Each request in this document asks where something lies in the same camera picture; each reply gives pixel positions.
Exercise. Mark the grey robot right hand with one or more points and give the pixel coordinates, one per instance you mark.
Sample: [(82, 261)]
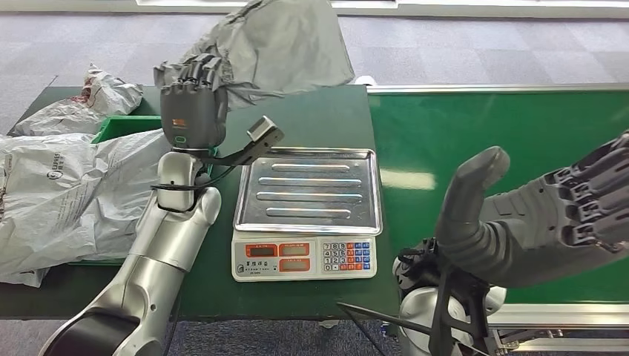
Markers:
[(530, 231)]

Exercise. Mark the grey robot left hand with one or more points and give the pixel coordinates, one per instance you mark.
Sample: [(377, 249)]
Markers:
[(194, 108)]

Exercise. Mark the grey plastic mailer package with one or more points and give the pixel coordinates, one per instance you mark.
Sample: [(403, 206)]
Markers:
[(285, 49)]

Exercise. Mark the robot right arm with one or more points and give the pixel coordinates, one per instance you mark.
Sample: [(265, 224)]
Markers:
[(422, 309)]

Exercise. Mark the green plastic basket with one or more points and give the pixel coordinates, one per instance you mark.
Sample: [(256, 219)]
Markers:
[(128, 128)]

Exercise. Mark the crumpled white mailer package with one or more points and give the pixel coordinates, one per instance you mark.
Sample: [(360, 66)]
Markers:
[(98, 98)]

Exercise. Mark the large white mailer package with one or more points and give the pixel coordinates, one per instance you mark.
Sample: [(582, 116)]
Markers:
[(64, 196)]

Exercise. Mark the white electronic weighing scale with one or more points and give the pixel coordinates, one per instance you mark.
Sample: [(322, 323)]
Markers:
[(304, 260)]

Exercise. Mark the dark green table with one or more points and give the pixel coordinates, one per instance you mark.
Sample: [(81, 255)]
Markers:
[(295, 118)]

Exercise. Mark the green conveyor belt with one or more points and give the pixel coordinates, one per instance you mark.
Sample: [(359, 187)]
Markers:
[(491, 123)]

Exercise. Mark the steel scale tray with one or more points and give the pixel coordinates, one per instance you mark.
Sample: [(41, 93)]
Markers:
[(309, 196)]

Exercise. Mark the white conveyor roller end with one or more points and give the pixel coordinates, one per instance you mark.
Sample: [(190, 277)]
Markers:
[(366, 79)]

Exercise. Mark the white table foot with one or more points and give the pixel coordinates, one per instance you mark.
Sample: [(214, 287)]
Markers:
[(328, 324)]

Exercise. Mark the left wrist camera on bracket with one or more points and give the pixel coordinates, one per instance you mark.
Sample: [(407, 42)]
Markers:
[(263, 132)]

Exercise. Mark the aluminium conveyor side rail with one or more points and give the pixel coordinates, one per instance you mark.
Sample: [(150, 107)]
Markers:
[(565, 314), (491, 88)]

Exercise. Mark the black right wrist camera bracket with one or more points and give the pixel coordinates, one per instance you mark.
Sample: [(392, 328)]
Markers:
[(444, 314)]

